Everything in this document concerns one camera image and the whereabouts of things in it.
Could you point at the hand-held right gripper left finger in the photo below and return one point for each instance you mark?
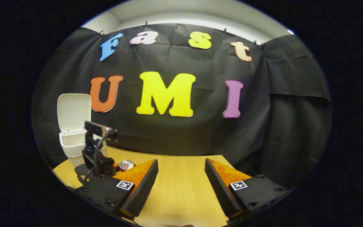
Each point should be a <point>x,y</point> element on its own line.
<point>143,189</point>

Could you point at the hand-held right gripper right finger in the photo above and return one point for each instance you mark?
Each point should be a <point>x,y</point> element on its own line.
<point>219,192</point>

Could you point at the red pop can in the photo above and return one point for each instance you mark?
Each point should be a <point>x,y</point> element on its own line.
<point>126,165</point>

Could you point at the white desktop garbage bin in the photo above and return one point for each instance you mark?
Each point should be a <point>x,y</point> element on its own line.
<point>73,110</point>

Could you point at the wooden desktop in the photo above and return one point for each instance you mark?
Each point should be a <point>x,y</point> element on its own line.
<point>181,189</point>

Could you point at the black backdrop cloth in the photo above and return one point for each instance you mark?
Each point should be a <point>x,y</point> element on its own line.
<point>263,110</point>

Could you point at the small ceiling light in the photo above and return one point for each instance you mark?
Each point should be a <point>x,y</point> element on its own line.
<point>290,32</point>

